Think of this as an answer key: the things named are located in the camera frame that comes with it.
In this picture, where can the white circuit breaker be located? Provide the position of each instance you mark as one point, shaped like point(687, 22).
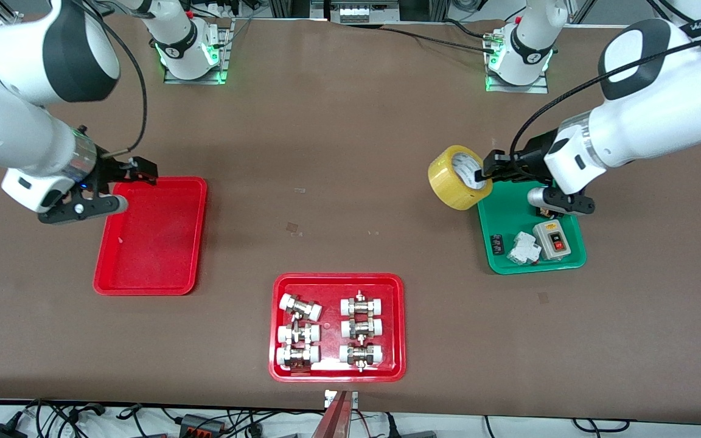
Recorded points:
point(523, 249)

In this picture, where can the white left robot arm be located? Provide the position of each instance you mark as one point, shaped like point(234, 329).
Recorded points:
point(661, 103)

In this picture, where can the black box orange connectors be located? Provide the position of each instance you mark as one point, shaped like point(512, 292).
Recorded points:
point(201, 424)

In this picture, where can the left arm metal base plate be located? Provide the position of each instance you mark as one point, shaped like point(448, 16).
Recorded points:
point(539, 87)

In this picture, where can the white metal pipe fitting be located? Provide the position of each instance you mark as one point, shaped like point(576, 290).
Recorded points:
point(297, 356)
point(361, 305)
point(297, 333)
point(300, 307)
point(361, 354)
point(361, 328)

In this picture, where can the empty-type red plastic tray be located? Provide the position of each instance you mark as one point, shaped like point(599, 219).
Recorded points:
point(156, 243)

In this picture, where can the red aluminium profile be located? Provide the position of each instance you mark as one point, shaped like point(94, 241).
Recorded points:
point(333, 420)

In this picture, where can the green plastic tray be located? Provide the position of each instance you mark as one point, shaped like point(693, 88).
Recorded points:
point(512, 210)

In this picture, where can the yellow tape roll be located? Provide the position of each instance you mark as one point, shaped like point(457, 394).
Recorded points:
point(448, 182)

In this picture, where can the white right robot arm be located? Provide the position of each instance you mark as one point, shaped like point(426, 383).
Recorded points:
point(22, 91)

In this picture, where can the silver profile bracket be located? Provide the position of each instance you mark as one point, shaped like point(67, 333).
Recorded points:
point(328, 398)

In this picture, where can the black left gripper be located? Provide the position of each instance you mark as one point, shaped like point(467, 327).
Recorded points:
point(535, 154)

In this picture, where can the red tray holding fittings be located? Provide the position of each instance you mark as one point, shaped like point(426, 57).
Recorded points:
point(331, 365)

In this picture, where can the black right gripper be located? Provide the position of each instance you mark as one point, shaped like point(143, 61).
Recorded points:
point(109, 170)

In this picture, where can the grey push-button switch box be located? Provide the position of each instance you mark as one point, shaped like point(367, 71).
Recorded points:
point(551, 240)

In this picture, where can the grey power strip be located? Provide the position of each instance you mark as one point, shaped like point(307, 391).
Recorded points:
point(362, 12)

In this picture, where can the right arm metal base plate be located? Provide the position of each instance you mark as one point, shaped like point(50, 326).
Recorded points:
point(224, 61)

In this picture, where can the small black brass component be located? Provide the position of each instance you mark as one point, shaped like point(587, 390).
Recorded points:
point(545, 213)

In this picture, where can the black power adapter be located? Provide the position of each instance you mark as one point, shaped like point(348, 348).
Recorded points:
point(2, 431)

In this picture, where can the small black terminal block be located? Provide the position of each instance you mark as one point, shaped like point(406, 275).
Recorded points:
point(497, 244)

